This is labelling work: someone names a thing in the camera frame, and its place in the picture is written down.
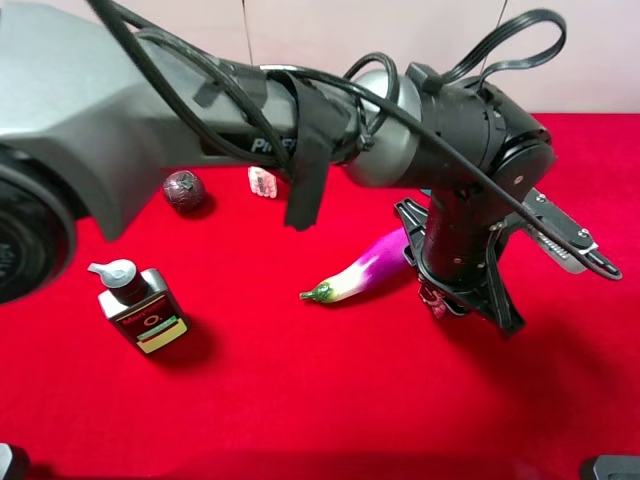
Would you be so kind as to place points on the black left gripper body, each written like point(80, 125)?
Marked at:
point(454, 246)

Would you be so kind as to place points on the red black patterned tin box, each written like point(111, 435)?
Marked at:
point(439, 305)

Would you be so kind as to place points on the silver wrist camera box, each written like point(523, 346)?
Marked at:
point(564, 226)

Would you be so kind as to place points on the red velvet table cloth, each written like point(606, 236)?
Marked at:
point(266, 386)

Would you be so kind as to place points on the black block corner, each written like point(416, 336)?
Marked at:
point(611, 467)
point(14, 462)

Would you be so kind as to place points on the black block lower left corner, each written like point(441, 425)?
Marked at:
point(14, 462)

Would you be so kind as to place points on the clear bottle of white pills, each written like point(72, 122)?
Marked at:
point(262, 183)

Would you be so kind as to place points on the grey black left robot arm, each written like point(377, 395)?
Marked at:
point(94, 113)

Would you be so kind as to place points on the dark brown round fruit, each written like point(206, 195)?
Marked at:
point(184, 191)

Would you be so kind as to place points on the purple white toy eggplant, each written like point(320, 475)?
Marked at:
point(382, 261)

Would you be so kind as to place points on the black block lower right corner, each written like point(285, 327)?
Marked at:
point(611, 467)

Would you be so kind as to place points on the grey pump bottle red label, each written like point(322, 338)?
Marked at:
point(139, 304)

